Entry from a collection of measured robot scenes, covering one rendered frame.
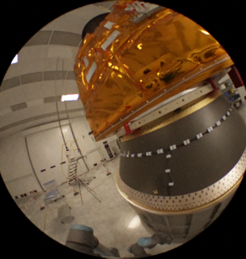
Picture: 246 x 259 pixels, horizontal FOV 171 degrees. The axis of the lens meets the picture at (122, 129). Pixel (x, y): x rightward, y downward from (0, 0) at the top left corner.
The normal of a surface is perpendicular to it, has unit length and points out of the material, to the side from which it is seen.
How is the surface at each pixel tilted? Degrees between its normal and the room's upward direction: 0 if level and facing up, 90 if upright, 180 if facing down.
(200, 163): 62
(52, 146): 90
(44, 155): 90
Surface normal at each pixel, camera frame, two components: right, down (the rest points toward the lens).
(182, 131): -0.65, -0.28
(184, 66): -0.29, 0.74
